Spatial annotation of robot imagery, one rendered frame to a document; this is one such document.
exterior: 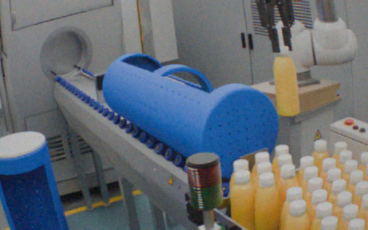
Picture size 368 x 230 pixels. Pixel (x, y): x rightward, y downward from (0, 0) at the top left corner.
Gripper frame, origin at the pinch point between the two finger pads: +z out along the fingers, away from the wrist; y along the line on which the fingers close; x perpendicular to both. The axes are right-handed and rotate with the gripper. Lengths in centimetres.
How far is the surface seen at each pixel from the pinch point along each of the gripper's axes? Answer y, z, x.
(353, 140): -16.6, 31.4, 12.1
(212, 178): 44, 20, 32
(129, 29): -158, 17, -544
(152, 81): 17, 14, -55
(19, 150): 70, 30, -71
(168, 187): 21, 49, -46
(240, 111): 8.0, 20.7, -14.3
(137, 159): 20, 45, -75
